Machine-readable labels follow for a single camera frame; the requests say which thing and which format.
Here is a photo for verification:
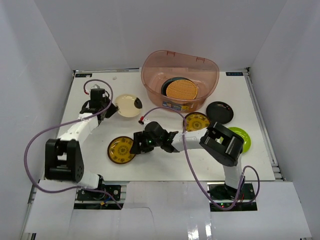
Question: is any cream plate with black spot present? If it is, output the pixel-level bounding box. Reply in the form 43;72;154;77
115;93;143;118

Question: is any black plate right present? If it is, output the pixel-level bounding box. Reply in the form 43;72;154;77
206;101;234;125

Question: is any lime green plate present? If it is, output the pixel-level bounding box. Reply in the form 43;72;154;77
228;126;252;154

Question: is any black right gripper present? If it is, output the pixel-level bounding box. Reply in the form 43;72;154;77
130;131;163;155

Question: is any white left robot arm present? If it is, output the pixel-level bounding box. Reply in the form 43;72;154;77
44;88;118;200

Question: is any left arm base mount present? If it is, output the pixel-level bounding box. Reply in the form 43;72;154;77
73;184;124;210

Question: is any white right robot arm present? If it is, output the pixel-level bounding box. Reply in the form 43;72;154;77
130;121;244;200

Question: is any yellow patterned plate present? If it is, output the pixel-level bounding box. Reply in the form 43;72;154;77
185;112;211;132
107;136;136;165

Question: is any blue-grey glazed plate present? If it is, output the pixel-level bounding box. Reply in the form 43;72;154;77
161;77;191;96

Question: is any pink translucent plastic bin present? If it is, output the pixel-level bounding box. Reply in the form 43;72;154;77
141;50;220;113

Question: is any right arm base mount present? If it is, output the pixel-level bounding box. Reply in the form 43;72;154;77
207;183;258;212

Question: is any woven bamboo tray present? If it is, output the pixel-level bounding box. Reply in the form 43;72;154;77
165;79;198;100

